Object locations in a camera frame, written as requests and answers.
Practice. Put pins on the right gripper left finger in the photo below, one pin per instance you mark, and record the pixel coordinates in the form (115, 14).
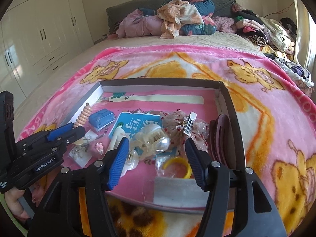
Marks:
(117, 164)

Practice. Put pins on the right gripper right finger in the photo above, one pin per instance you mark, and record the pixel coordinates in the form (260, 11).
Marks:
(199, 161)

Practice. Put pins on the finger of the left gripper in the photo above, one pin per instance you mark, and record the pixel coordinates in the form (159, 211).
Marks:
(70, 137)
(54, 134)

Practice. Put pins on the earrings card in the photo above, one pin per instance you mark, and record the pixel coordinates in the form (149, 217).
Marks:
(80, 153)

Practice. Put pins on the yellow rings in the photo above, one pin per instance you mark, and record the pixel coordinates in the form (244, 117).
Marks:
(175, 166)

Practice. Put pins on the small pink flower earrings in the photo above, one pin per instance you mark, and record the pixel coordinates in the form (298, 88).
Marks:
(99, 148)

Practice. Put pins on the dark red claw clip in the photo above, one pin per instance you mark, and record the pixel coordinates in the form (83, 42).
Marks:
(218, 133)

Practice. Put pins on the blue square box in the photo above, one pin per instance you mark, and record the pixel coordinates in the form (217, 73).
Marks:
(101, 118)

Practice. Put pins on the sheer dotted bow hair clip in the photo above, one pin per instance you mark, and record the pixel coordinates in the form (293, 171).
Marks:
(180, 126)

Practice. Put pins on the cream claw hair clip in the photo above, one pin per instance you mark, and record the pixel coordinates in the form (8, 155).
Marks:
(132, 160)

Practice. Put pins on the pearl hair clip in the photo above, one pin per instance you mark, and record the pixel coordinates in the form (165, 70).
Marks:
(152, 140)

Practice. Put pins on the white card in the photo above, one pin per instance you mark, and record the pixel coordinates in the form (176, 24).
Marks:
(175, 193)

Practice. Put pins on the person's left hand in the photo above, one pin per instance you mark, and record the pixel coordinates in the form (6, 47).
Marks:
(12, 199)

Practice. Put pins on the shallow dark cardboard box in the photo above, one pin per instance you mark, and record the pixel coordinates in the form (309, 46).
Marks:
(235, 153)

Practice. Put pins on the pink cartoon fleece blanket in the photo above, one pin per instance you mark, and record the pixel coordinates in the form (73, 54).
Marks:
(276, 118)

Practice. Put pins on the cream built-in wardrobe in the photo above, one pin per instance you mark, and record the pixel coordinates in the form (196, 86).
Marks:
(37, 38)

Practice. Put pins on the pink pillow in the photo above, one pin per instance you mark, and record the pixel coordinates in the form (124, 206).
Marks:
(136, 24)

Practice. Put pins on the floral laundry basket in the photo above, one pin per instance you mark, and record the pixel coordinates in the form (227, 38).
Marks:
(299, 75)

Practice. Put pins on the mauve fuzzy pillow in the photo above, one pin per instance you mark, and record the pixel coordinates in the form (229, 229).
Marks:
(225, 24)

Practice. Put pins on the pile of clothes on bed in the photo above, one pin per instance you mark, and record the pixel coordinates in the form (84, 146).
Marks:
(266, 33)

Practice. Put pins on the cream curtain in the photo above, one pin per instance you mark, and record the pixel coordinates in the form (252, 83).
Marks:
(305, 40)

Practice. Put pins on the orange floral cloth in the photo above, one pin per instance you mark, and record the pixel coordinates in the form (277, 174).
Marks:
(176, 14)

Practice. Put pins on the dark blue floral quilt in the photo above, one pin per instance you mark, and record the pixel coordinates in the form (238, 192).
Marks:
(205, 7)

